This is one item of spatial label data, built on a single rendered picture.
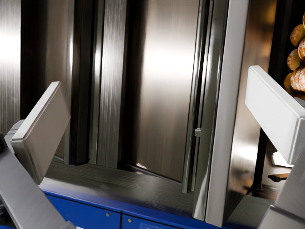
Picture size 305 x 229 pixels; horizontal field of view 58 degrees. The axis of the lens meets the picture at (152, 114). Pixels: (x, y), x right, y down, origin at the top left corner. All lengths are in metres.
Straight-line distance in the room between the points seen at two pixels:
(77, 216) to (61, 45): 0.37
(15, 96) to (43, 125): 0.56
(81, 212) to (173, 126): 0.28
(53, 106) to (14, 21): 0.56
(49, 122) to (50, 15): 0.52
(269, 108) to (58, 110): 0.13
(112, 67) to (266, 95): 0.43
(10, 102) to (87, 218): 0.33
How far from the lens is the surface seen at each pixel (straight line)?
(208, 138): 0.38
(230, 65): 0.36
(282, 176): 0.63
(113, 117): 0.58
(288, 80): 1.41
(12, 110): 0.74
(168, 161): 0.54
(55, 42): 0.65
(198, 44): 0.42
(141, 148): 0.58
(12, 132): 0.17
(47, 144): 0.17
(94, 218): 0.63
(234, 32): 0.37
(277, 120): 0.16
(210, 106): 0.37
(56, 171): 0.68
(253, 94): 0.20
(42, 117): 0.16
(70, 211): 0.66
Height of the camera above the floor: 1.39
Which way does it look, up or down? 18 degrees up
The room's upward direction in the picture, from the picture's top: 83 degrees counter-clockwise
